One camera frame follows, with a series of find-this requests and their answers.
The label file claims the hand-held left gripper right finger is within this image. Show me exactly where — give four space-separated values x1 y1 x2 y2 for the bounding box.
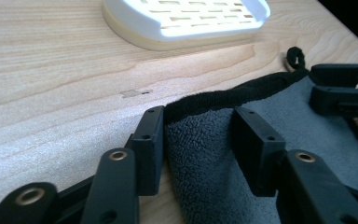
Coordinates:
231 106 358 224

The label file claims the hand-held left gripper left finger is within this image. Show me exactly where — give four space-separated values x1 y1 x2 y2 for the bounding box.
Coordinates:
80 105 166 224

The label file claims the grey towel with black hem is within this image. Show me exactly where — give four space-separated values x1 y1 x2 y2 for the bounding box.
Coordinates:
162 46 358 224

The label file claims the white towel rack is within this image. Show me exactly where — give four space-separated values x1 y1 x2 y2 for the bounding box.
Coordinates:
102 0 271 52

